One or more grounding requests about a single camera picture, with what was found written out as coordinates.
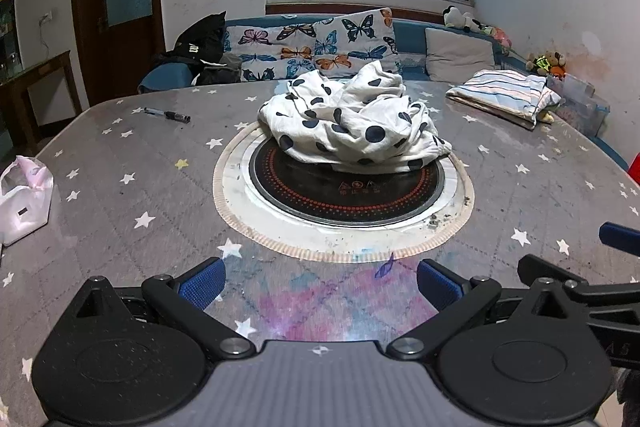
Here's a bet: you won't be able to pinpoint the dark shelf cabinet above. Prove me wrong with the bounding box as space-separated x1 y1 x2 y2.
0 0 23 80

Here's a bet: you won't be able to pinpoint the dark grey garment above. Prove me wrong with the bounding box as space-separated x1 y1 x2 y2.
192 52 243 86

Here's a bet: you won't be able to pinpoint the white plastic bag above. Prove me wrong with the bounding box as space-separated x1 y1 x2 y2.
0 155 55 248

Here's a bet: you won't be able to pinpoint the clear plastic storage box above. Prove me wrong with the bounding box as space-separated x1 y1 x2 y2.
545 72 611 138

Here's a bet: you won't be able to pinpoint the beige cushion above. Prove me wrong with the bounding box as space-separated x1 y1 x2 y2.
424 27 496 82

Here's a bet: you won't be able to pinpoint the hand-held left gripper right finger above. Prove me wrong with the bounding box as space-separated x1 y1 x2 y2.
386 258 586 360

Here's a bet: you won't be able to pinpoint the black pen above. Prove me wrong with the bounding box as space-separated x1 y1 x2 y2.
143 107 192 124

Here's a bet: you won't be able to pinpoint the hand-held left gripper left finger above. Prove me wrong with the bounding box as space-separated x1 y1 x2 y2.
72 256 257 360

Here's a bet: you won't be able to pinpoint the panda plush toy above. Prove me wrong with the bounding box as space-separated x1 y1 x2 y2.
442 6 493 34

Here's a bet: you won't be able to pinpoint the folded striped cloth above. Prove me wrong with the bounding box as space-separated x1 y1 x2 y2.
445 68 563 130

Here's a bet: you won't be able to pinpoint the white polka dot pants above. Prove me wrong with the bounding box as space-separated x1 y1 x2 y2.
257 59 453 174

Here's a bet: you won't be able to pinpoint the pink plush toy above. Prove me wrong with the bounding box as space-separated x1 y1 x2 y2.
487 27 513 55

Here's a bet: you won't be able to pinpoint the brown plush toy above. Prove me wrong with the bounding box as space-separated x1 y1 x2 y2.
525 51 568 80

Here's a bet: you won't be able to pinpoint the black jacket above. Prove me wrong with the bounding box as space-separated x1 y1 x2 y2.
150 11 228 72

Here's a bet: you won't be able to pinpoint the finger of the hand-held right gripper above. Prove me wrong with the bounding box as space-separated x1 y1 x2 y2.
517 254 640 308
599 221 640 258

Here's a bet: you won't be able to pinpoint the wooden side table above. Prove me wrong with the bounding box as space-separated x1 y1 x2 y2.
0 50 83 158

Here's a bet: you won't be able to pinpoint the blue sofa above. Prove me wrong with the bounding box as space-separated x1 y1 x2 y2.
137 13 630 172

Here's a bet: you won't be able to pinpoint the grey star print tablecloth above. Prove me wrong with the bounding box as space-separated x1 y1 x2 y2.
0 79 640 427

